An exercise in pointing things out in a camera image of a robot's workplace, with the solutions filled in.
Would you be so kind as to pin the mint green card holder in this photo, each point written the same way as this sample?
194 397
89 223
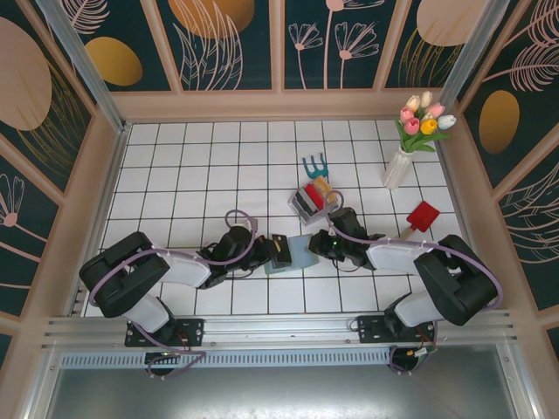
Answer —
305 253

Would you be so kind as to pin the black card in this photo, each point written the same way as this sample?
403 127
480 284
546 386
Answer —
304 198

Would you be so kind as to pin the red card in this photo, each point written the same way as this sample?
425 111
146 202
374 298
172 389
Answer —
313 194

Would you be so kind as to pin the orange VIP card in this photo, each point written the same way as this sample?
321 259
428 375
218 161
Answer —
325 190

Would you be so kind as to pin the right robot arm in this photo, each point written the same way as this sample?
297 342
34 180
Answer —
393 257

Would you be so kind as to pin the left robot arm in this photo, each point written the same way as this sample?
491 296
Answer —
183 270

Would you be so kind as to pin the clear plastic card box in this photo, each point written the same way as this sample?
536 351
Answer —
312 218

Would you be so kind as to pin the dark grey card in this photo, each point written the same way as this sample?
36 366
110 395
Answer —
311 208

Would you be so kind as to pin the white ribbed vase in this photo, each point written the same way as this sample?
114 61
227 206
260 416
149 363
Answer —
396 170

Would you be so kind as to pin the steel sheet panel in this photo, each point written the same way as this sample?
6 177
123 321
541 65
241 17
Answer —
279 395

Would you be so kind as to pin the artificial tulip bouquet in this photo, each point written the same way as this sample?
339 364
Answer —
421 124

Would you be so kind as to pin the aluminium frame rail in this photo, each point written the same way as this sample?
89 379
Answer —
279 329

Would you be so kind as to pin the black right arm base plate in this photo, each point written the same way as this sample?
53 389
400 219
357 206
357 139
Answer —
371 329

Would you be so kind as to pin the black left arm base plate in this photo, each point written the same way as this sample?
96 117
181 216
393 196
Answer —
192 329

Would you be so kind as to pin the aluminium table side rail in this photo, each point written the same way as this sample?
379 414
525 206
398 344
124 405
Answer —
101 218
464 218

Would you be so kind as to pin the aluminium corner post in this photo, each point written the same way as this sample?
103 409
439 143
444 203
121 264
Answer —
471 48
83 70

